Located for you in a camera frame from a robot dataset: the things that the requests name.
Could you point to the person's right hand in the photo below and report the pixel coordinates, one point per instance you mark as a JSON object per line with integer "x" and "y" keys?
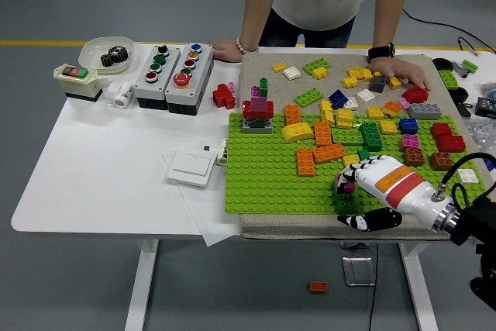
{"x": 226, "y": 51}

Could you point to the person's left hand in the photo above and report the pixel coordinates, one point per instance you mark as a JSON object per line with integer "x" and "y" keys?
{"x": 403, "y": 70}

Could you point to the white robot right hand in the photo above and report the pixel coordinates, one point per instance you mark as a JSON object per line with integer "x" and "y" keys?
{"x": 403, "y": 187}

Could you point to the magenta square brick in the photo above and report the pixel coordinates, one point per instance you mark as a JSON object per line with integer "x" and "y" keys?
{"x": 346, "y": 187}

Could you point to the dark green long brick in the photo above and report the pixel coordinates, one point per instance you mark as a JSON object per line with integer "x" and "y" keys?
{"x": 345, "y": 204}
{"x": 371, "y": 135}

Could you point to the green baseplate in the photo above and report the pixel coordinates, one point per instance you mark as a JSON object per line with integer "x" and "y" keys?
{"x": 252, "y": 199}

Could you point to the person's right forearm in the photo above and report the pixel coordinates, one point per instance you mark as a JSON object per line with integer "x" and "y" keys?
{"x": 257, "y": 9}

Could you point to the person's left forearm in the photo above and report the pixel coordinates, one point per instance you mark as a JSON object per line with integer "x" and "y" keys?
{"x": 389, "y": 9}

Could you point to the white tile brick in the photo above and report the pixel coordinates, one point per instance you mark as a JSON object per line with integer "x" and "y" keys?
{"x": 351, "y": 103}
{"x": 292, "y": 73}
{"x": 467, "y": 176}
{"x": 404, "y": 81}
{"x": 366, "y": 95}

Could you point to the dark grey slope brick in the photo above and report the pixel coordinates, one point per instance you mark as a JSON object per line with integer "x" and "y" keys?
{"x": 379, "y": 84}

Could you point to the red curved brick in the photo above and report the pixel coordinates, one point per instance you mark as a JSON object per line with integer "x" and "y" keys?
{"x": 417, "y": 95}

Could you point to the brown square brick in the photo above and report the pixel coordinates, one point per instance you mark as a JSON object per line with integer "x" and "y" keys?
{"x": 441, "y": 160}
{"x": 414, "y": 157}

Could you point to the small pink brick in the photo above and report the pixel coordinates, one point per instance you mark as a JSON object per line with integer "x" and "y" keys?
{"x": 404, "y": 103}
{"x": 231, "y": 87}

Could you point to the orange square brick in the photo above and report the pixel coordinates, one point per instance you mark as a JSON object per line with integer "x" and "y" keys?
{"x": 393, "y": 107}

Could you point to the red cross-shaped brick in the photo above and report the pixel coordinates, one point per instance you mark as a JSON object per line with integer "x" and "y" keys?
{"x": 222, "y": 95}

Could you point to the grey long brick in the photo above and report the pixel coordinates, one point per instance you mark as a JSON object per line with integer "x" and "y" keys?
{"x": 424, "y": 111}

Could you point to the pink square brick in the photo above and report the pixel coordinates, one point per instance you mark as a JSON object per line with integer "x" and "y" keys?
{"x": 410, "y": 141}

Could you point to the small dark green brick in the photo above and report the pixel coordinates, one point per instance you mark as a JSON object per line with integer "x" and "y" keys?
{"x": 363, "y": 153}

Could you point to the small green tower brick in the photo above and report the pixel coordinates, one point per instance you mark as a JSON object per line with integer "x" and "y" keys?
{"x": 264, "y": 88}

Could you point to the blue square brick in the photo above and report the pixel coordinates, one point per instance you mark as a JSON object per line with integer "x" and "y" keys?
{"x": 408, "y": 125}

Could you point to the pink tower brick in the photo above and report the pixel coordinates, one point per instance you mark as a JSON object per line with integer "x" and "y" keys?
{"x": 258, "y": 103}

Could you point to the red tower brick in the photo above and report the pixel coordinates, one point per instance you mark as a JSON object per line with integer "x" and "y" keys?
{"x": 247, "y": 109}

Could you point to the red building brick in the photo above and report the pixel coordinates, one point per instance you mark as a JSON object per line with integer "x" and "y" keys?
{"x": 441, "y": 129}
{"x": 450, "y": 143}

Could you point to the small lime green brick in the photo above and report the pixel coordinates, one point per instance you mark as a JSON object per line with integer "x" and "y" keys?
{"x": 470, "y": 64}

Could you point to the dark blue brick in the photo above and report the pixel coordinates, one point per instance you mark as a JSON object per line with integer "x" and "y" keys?
{"x": 339, "y": 98}

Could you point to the lime green long brick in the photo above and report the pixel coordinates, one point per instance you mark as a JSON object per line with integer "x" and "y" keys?
{"x": 346, "y": 137}
{"x": 314, "y": 65}
{"x": 308, "y": 97}

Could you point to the grey tower base brick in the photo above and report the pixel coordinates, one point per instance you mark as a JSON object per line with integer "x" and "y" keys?
{"x": 249, "y": 128}

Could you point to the orange long brick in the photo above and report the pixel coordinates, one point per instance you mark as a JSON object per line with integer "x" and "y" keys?
{"x": 323, "y": 134}
{"x": 318, "y": 287}
{"x": 292, "y": 114}
{"x": 305, "y": 162}
{"x": 328, "y": 153}

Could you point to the blue building brick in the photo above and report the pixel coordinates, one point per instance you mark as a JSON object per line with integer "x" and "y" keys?
{"x": 491, "y": 165}

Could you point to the yellow curved brick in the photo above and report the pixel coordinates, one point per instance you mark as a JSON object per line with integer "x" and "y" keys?
{"x": 295, "y": 132}

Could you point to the black wristwatch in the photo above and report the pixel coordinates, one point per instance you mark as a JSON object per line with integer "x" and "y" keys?
{"x": 381, "y": 52}

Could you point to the grey emergency stop button box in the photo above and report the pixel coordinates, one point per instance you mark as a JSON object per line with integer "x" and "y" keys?
{"x": 201, "y": 71}

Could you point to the clear grey part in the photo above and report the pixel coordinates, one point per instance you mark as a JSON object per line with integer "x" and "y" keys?
{"x": 460, "y": 69}

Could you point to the grey-brown mat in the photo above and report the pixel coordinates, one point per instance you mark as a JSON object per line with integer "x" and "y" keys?
{"x": 337, "y": 75}

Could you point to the black plastic part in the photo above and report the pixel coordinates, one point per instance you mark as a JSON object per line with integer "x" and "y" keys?
{"x": 464, "y": 111}

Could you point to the clear plastic bag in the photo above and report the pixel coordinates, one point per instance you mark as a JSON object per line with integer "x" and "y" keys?
{"x": 482, "y": 133}
{"x": 489, "y": 90}

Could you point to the grey four-button box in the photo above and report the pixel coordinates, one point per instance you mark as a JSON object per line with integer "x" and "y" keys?
{"x": 147, "y": 92}

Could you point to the black electronic device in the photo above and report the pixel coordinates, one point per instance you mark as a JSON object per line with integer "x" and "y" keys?
{"x": 485, "y": 106}

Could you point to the metal floor socket plate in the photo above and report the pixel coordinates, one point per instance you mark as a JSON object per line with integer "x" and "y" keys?
{"x": 358, "y": 271}

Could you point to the white printed cylinder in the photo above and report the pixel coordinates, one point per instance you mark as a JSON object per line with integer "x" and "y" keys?
{"x": 221, "y": 154}

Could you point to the white table leg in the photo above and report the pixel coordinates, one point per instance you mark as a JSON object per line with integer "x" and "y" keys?
{"x": 420, "y": 296}
{"x": 139, "y": 288}

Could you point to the black metal gear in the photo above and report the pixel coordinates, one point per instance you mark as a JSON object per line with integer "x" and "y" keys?
{"x": 114, "y": 56}

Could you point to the white pipe fitting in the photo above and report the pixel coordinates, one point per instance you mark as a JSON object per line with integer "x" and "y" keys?
{"x": 123, "y": 96}

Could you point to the white plastic tray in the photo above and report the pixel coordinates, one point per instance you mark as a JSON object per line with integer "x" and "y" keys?
{"x": 91, "y": 52}

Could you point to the white paper sheet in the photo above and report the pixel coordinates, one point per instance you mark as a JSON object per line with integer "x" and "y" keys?
{"x": 209, "y": 222}

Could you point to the white wall switch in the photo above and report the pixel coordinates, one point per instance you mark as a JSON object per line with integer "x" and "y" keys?
{"x": 190, "y": 168}

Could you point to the cream red-green switch box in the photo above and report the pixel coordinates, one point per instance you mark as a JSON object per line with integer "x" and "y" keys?
{"x": 77, "y": 83}

